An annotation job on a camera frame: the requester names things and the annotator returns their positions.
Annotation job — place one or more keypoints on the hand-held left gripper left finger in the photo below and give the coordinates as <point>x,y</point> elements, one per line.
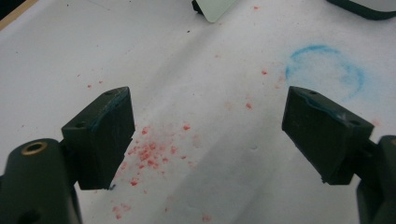
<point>99,140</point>

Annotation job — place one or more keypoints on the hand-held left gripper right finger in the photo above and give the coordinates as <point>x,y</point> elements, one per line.
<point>323,137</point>

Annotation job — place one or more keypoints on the white board with black scribble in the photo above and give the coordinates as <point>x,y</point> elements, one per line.
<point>218,9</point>

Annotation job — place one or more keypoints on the white board eraser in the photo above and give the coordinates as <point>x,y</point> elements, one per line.
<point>367,12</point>

